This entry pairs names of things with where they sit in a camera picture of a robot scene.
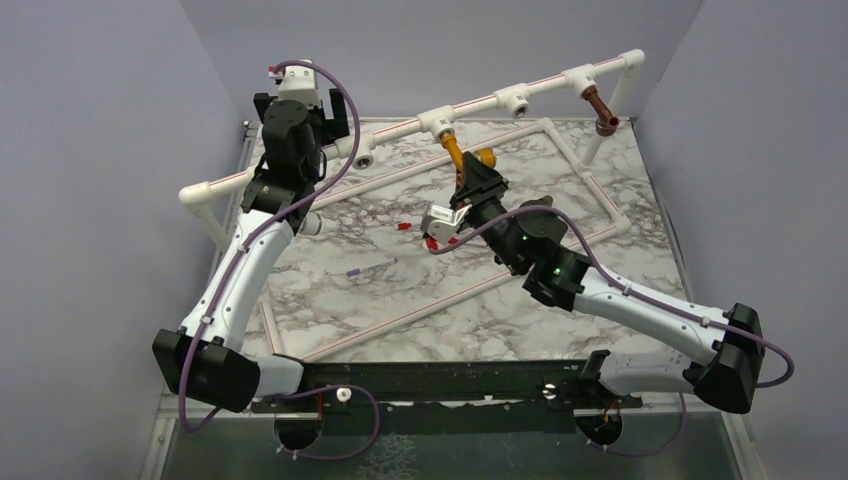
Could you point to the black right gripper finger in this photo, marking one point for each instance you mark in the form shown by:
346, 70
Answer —
470, 179
491, 179

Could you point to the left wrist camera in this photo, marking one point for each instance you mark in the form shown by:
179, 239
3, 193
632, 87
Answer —
297, 83

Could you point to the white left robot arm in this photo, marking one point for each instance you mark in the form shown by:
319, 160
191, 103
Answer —
202, 359

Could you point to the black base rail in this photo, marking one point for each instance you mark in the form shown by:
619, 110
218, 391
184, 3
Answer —
433, 398

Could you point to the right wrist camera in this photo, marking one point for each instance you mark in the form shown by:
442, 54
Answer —
440, 224

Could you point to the white PVC pipe frame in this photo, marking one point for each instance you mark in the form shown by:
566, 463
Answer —
460, 305

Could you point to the purple capped white stick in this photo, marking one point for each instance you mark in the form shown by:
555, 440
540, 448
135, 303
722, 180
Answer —
361, 270

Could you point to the brown water faucet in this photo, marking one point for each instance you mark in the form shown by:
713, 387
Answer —
606, 123

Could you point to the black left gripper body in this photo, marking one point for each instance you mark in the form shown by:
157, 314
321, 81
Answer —
331, 131

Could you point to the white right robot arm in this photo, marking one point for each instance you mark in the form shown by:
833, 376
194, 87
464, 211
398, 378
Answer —
714, 353

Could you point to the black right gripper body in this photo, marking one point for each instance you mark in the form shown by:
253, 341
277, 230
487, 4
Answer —
486, 207

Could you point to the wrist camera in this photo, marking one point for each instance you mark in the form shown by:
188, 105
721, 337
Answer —
440, 224
297, 83

